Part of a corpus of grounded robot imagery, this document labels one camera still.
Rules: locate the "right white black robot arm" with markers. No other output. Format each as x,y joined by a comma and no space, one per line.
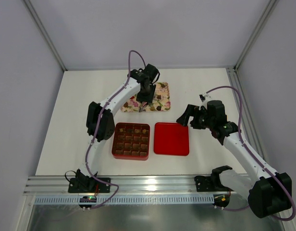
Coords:
266,191

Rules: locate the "left aluminium frame post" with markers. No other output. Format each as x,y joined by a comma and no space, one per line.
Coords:
45,35

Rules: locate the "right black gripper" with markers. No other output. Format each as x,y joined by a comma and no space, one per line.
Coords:
193,118

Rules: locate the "right aluminium frame post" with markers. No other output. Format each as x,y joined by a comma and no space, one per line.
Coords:
267,12

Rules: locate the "red chocolate box with insert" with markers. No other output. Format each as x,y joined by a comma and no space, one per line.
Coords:
131,141

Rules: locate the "metal tongs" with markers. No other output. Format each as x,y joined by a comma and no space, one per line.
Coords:
143,106

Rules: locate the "aluminium rail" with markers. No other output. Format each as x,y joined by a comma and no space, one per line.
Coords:
248,124
130,184

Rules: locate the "aluminium front rail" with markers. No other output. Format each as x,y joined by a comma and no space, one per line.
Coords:
130,184

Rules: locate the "floral rectangular tray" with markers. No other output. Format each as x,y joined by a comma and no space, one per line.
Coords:
161,98

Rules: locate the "slotted grey cable duct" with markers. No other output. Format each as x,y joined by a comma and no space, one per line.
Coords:
137,199

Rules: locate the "aluminium frame post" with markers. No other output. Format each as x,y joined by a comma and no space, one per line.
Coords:
267,12
45,35

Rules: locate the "red box lid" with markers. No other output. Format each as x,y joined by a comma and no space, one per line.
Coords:
171,139

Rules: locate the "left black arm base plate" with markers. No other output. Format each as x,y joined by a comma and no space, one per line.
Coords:
89,185

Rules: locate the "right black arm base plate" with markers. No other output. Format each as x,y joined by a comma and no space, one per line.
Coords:
209,184

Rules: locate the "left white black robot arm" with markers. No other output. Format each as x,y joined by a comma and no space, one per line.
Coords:
100,121

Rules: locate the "aluminium right side rail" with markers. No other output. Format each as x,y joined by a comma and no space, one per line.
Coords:
248,124

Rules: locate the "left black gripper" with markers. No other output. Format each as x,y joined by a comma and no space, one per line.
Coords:
145,97

